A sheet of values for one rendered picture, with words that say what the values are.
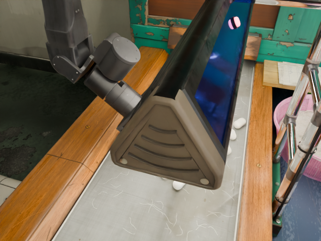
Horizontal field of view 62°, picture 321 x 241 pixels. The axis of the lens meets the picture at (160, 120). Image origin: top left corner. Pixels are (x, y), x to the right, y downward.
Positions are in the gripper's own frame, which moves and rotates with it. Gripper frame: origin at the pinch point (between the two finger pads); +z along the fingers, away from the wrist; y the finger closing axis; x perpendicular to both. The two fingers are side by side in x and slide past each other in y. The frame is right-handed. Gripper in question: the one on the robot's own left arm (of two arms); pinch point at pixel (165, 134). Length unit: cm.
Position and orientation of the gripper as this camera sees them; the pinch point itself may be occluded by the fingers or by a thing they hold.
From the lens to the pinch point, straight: 57.4
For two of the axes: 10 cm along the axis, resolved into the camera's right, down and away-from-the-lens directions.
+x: -5.9, 4.9, 6.4
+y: 3.1, -6.0, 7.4
